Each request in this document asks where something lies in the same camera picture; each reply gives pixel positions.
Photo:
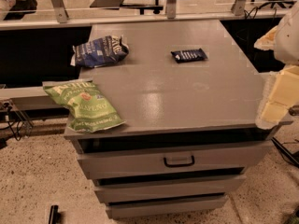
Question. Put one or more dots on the small black floor object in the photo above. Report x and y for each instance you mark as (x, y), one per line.
(54, 217)

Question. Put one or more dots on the black drawer handle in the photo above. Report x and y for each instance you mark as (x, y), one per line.
(179, 162)

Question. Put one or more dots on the middle grey drawer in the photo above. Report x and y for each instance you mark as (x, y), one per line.
(154, 190)

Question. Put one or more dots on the grey drawer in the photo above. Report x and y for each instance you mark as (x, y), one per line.
(150, 161)
(154, 190)
(165, 207)

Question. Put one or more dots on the metal railing post right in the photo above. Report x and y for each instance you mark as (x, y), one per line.
(238, 7)

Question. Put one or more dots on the blue chip bag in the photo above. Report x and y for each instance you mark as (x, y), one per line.
(99, 52)

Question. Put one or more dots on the dark object top left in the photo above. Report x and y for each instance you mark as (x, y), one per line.
(16, 9)

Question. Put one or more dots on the metal railing post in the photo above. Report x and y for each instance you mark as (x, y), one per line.
(238, 7)
(171, 7)
(60, 11)

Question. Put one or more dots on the bottom grey drawer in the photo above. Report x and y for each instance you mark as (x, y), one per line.
(165, 207)

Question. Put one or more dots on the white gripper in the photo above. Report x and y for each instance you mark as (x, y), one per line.
(288, 41)

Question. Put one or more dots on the grey drawer cabinet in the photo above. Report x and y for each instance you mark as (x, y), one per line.
(168, 104)

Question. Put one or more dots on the dark blue rxbar wrapper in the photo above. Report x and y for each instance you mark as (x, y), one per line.
(189, 55)

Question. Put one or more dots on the metal railing post middle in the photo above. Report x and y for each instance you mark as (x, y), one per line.
(171, 7)

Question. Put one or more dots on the metal railing post left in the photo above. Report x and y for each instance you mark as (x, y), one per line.
(60, 11)

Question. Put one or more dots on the top grey drawer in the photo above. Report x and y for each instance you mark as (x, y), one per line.
(150, 161)

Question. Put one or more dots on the green jalapeno chip bag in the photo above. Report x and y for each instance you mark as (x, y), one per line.
(90, 109)

